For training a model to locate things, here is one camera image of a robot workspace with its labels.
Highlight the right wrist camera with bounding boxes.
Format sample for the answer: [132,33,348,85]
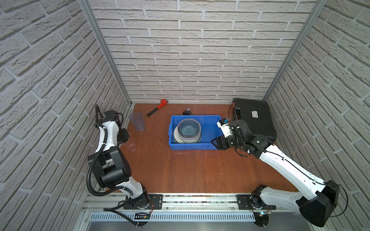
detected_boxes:
[217,118,252,138]

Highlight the black corrugated cable conduit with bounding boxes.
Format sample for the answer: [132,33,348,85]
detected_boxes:
[86,104,139,227]

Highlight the light green ceramic bowl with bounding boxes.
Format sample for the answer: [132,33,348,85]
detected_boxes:
[173,128,202,144]

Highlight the dark blue ceramic bowl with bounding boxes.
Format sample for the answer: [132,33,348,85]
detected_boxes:
[177,118,201,139]

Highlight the clear glass cup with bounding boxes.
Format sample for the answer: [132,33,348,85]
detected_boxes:
[123,139,137,152]

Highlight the aluminium mounting rail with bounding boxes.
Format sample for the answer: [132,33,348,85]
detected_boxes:
[82,192,289,213]

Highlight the frosted tall plastic tumbler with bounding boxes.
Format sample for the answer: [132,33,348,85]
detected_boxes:
[130,111,145,131]

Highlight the small grey black device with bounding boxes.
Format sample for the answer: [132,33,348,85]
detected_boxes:
[183,108,192,115]

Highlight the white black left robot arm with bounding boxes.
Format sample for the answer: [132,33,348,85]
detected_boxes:
[86,119,147,200]

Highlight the left robot arm base plate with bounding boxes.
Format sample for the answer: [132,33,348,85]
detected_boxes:
[123,194,163,210]

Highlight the blue plastic bin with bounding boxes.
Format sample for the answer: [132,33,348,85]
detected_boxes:
[168,115,223,150]

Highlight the right robot arm base plate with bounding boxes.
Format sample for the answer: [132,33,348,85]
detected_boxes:
[236,194,277,210]

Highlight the red black hand tool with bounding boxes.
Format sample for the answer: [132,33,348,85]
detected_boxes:
[147,99,168,117]

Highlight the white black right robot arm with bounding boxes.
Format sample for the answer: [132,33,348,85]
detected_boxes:
[211,126,340,227]

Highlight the black plastic tool case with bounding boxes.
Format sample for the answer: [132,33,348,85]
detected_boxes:
[233,98,277,142]

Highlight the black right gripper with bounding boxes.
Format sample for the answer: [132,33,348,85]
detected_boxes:
[211,134,245,151]

